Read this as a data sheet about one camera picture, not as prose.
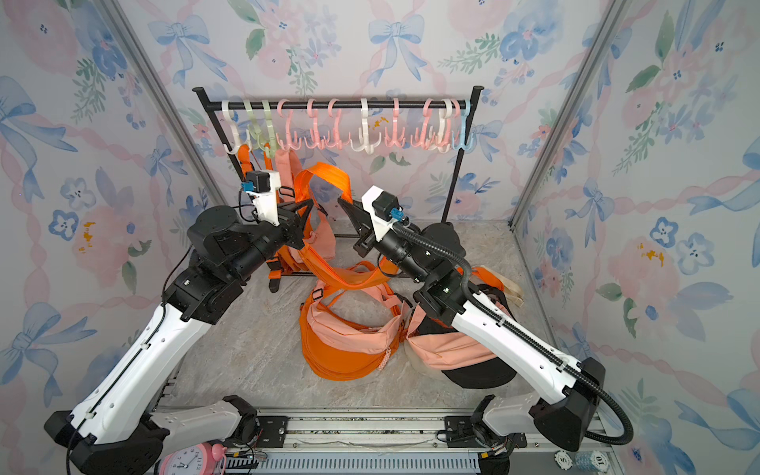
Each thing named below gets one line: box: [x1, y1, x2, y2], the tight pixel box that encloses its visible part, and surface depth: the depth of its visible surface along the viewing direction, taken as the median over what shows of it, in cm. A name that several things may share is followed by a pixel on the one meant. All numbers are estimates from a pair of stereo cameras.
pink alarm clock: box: [158, 443, 228, 475], surface depth 70 cm
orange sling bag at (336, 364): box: [300, 333, 404, 381], surface depth 84 cm
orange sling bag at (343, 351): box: [299, 280, 411, 381], surface depth 83 cm
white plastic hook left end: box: [221, 99, 240, 156], surface depth 73 cm
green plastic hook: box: [242, 98, 279, 159], surface depth 73 cm
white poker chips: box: [554, 449, 611, 474], surface depth 70 cm
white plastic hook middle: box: [349, 97, 382, 155], surface depth 73 cm
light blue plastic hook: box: [451, 98, 476, 152], surface depth 71 cm
